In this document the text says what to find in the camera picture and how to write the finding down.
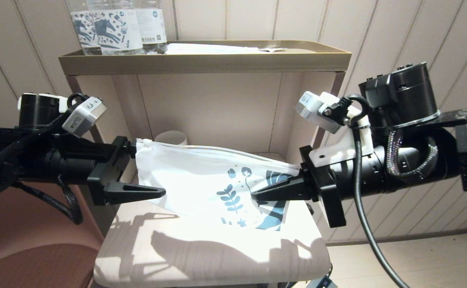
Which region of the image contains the white floral zip pouch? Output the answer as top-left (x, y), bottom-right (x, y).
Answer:
top-left (135, 138), bottom-right (301, 232)

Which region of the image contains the white ribbed ceramic mug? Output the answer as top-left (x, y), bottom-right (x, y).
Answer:
top-left (154, 130), bottom-right (188, 146)

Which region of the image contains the blue black base device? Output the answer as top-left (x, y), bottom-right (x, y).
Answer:
top-left (305, 275), bottom-right (338, 288)

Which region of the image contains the light wood shelf table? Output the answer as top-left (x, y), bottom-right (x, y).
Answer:
top-left (65, 71), bottom-right (346, 288)

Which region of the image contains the bronze metal tray top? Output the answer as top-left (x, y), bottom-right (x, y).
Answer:
top-left (58, 39), bottom-right (353, 76)

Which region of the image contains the clear bottle horse print label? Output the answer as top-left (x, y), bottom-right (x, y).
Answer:
top-left (87, 0), bottom-right (144, 55)
top-left (70, 0), bottom-right (102, 56)

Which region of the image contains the clear bottle barcode label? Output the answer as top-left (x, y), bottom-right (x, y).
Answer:
top-left (135, 0), bottom-right (168, 54)

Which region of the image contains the reddish brown chair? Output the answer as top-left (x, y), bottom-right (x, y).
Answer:
top-left (0, 182), bottom-right (106, 288)

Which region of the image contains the flat white plastic packet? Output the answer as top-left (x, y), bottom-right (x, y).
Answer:
top-left (165, 43), bottom-right (260, 54)

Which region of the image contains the white right camera bracket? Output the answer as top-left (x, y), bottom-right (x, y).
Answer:
top-left (309, 93), bottom-right (374, 168)

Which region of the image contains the braided black left arm cable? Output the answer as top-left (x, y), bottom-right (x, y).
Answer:
top-left (13, 176), bottom-right (84, 224)

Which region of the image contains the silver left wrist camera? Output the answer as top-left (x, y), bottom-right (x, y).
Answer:
top-left (62, 97), bottom-right (108, 138)

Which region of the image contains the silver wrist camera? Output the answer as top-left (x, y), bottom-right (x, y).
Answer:
top-left (295, 91), bottom-right (352, 134)
top-left (62, 97), bottom-right (108, 138)

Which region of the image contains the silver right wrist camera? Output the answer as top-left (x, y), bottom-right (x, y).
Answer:
top-left (295, 91), bottom-right (352, 134)

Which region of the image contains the braided grey right arm cable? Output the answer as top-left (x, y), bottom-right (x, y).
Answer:
top-left (385, 128), bottom-right (438, 178)

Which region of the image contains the brown wall baseboard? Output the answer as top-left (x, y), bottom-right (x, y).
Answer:
top-left (326, 227), bottom-right (467, 246)

